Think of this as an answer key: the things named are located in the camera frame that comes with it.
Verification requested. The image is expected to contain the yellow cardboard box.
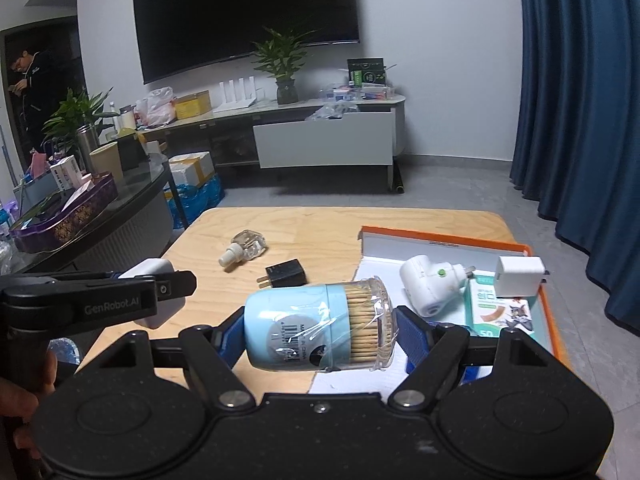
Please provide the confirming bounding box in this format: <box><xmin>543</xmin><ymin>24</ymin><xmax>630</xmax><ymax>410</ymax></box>
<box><xmin>174</xmin><ymin>90</ymin><xmax>212</xmax><ymax>120</ymax></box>

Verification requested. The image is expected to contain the orange white tray box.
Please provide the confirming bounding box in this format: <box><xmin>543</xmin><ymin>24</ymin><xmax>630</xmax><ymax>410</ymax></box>
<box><xmin>309</xmin><ymin>224</ymin><xmax>574</xmax><ymax>396</ymax></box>

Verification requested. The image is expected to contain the black glass side table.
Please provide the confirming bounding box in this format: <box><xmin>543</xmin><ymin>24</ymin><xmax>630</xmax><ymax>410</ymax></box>
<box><xmin>10</xmin><ymin>156</ymin><xmax>174</xmax><ymax>273</ymax></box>

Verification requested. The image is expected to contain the white power adapter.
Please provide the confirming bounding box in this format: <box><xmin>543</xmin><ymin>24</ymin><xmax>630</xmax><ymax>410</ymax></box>
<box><xmin>118</xmin><ymin>258</ymin><xmax>184</xmax><ymax>330</ymax></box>

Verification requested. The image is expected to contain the black plug adapter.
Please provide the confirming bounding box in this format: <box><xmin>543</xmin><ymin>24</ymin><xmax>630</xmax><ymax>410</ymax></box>
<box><xmin>257</xmin><ymin>259</ymin><xmax>308</xmax><ymax>288</ymax></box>

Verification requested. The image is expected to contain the black green product box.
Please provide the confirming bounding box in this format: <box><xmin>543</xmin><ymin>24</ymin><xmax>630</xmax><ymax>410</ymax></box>
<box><xmin>347</xmin><ymin>58</ymin><xmax>386</xmax><ymax>88</ymax></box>

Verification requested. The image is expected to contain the left green houseplant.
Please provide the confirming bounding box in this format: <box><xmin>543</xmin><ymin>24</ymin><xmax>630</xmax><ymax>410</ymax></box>
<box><xmin>43</xmin><ymin>88</ymin><xmax>117</xmax><ymax>174</ymax></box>

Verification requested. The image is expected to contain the blue plastic bag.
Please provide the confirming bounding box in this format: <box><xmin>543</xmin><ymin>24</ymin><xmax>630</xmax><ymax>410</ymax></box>
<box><xmin>164</xmin><ymin>174</ymin><xmax>224</xmax><ymax>230</ymax></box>

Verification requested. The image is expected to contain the white router with antennas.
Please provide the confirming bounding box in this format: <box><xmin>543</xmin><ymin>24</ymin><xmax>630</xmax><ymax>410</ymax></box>
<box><xmin>213</xmin><ymin>76</ymin><xmax>266</xmax><ymax>113</ymax></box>

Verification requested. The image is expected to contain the purple patterned tray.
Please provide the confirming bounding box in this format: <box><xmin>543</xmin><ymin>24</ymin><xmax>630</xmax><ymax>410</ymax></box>
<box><xmin>10</xmin><ymin>172</ymin><xmax>118</xmax><ymax>254</ymax></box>

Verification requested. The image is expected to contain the potted green plant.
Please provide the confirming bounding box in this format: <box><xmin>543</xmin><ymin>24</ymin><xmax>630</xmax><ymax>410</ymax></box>
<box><xmin>253</xmin><ymin>27</ymin><xmax>314</xmax><ymax>105</ymax></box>

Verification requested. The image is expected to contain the person in background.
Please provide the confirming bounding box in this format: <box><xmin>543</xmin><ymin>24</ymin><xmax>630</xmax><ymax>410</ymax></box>
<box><xmin>10</xmin><ymin>50</ymin><xmax>66</xmax><ymax>153</ymax></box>

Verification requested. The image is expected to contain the white yellow carton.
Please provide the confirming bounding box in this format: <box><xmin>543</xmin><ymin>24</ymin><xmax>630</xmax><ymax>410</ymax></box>
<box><xmin>168</xmin><ymin>152</ymin><xmax>215</xmax><ymax>186</ymax></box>

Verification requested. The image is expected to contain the clutter on cabinet top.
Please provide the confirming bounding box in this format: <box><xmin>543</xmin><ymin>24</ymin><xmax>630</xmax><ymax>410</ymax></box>
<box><xmin>306</xmin><ymin>81</ymin><xmax>406</xmax><ymax>122</ymax></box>

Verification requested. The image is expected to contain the dark blue curtain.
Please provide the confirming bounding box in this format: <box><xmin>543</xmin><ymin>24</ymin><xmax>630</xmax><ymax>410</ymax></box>
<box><xmin>510</xmin><ymin>0</ymin><xmax>639</xmax><ymax>334</ymax></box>

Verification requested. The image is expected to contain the white tv cabinet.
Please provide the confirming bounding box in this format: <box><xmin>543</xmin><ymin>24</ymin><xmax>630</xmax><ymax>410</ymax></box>
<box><xmin>144</xmin><ymin>94</ymin><xmax>406</xmax><ymax>193</ymax></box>

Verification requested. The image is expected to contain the white charger in tray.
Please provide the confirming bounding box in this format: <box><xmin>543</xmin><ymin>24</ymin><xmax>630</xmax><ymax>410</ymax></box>
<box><xmin>494</xmin><ymin>256</ymin><xmax>549</xmax><ymax>298</ymax></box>

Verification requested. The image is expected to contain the clear glass refill bottle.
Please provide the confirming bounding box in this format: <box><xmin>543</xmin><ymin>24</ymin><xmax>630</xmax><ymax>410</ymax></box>
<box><xmin>218</xmin><ymin>230</ymin><xmax>268</xmax><ymax>269</ymax></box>

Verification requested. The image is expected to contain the black wall television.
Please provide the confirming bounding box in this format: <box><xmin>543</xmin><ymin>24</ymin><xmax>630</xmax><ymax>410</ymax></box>
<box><xmin>132</xmin><ymin>0</ymin><xmax>360</xmax><ymax>84</ymax></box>

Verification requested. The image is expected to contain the white red plastic bag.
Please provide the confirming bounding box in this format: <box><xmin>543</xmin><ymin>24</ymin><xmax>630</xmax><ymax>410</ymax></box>
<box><xmin>134</xmin><ymin>87</ymin><xmax>176</xmax><ymax>128</ymax></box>

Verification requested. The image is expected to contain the light blue toothpick jar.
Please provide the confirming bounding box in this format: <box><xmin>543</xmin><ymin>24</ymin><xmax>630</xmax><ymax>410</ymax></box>
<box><xmin>244</xmin><ymin>276</ymin><xmax>398</xmax><ymax>372</ymax></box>

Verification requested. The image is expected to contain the person left hand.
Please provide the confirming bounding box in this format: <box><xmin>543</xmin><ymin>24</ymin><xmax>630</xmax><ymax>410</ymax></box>
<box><xmin>1</xmin><ymin>350</ymin><xmax>58</xmax><ymax>460</ymax></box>

